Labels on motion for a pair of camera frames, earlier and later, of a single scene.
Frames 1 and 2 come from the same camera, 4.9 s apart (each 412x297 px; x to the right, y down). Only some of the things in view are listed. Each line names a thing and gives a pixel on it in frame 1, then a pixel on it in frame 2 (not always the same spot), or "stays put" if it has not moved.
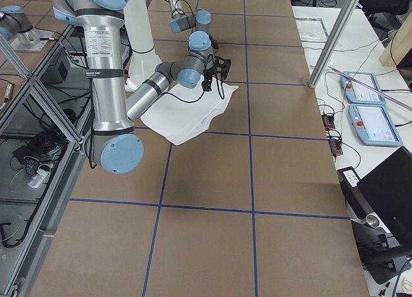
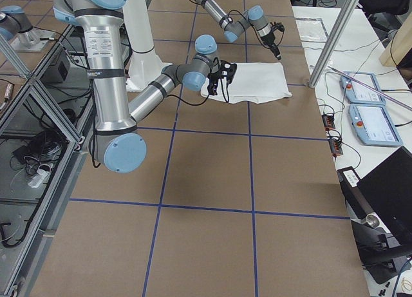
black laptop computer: [380, 207] stays put
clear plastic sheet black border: [311, 29] stays put
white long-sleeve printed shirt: [182, 114] to [253, 83]
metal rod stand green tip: [367, 86] stays put
